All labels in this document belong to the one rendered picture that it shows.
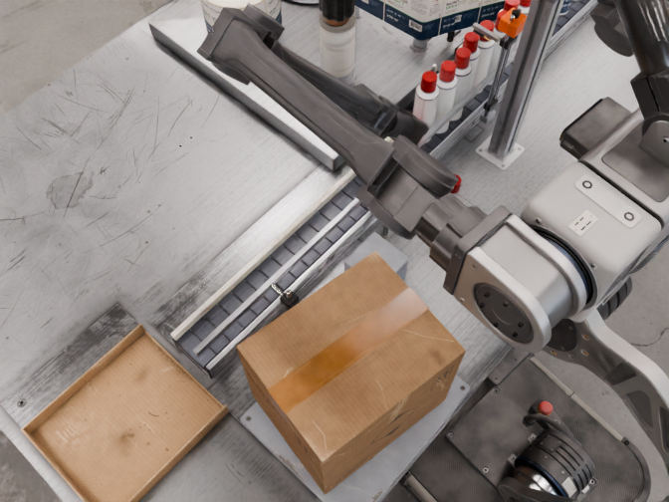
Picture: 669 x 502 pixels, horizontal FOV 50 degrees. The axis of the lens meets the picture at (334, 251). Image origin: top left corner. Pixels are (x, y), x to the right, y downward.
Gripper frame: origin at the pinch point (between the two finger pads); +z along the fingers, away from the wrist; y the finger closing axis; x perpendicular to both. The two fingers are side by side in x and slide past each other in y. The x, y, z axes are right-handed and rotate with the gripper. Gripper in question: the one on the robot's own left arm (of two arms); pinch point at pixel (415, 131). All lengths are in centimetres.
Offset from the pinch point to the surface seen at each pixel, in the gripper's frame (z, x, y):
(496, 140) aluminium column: 13.1, -7.9, -13.6
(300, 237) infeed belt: -17.9, 31.3, 2.9
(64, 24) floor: 78, 53, 193
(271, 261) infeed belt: -23.3, 37.9, 3.4
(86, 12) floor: 85, 44, 191
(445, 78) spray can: -5.4, -13.5, -1.0
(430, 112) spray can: -3.2, -5.8, -1.6
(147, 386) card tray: -42, 69, 4
